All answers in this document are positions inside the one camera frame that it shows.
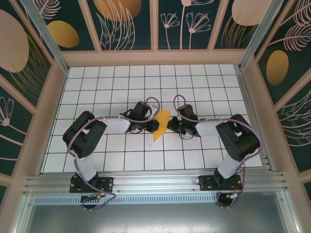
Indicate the aluminium frame post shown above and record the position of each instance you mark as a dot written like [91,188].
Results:
[46,36]
[264,34]

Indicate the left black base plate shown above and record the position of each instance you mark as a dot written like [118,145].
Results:
[107,185]

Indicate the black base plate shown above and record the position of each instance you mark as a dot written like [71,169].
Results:
[107,185]
[206,185]

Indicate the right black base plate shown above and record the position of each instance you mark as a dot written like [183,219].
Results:
[206,185]

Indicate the grey metal sheet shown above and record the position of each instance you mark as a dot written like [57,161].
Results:
[155,219]

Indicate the yellow paper sheet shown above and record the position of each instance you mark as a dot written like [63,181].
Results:
[163,121]

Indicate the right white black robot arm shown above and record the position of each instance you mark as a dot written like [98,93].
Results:
[206,127]

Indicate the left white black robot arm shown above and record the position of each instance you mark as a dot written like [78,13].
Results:
[116,125]

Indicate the long aluminium base rail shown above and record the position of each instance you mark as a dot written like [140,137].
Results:
[155,182]

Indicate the wide aluminium side rail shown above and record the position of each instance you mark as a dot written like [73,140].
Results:
[249,97]

